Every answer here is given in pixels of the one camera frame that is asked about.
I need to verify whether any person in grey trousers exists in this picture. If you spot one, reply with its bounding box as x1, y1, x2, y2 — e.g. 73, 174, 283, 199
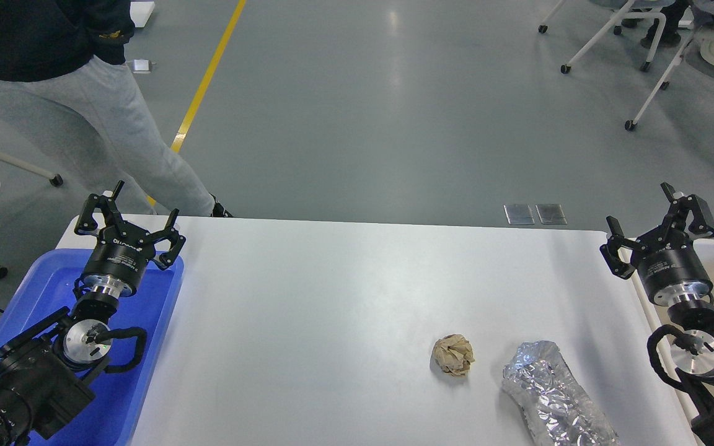
0, 1, 230, 217

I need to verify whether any white power adapter on floor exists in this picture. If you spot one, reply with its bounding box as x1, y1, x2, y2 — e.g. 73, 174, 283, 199
126, 59, 156, 74

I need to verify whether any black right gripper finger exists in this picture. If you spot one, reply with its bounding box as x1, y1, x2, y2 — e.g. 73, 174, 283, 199
661, 181, 714, 243
600, 216, 643, 280

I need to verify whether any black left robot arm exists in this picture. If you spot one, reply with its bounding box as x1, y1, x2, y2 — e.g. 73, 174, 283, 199
0, 181, 186, 445

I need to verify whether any silver foil bag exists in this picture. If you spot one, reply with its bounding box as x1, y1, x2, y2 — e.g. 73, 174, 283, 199
501, 341, 622, 445

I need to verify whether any white chair frame with castors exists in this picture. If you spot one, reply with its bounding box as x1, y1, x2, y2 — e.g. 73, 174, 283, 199
559, 1, 674, 74

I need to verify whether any blue plastic bin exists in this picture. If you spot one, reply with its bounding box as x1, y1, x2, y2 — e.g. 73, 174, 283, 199
0, 249, 185, 446

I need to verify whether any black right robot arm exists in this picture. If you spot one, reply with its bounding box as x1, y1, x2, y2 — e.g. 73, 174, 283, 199
599, 183, 714, 445

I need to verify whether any crumpled brown paper ball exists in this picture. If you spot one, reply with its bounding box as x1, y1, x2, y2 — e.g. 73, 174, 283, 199
431, 334, 474, 377

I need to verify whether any left floor outlet plate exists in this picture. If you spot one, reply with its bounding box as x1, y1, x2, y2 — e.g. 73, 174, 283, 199
503, 204, 536, 225

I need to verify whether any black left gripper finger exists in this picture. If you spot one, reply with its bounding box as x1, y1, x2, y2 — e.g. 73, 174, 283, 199
146, 209, 186, 271
74, 181, 126, 236

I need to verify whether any white foam block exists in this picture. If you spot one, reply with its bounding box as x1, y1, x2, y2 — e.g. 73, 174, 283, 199
130, 1, 156, 28

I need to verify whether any floor outlet plate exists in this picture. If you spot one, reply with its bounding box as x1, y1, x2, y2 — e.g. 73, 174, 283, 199
535, 204, 568, 225
503, 204, 536, 225

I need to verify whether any right floor outlet plate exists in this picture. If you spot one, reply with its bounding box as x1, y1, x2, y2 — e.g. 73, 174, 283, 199
535, 204, 568, 225

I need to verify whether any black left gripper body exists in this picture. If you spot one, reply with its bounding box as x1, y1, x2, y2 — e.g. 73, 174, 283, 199
81, 225, 156, 297

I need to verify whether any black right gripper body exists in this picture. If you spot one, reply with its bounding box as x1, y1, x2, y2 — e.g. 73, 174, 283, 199
633, 232, 712, 307

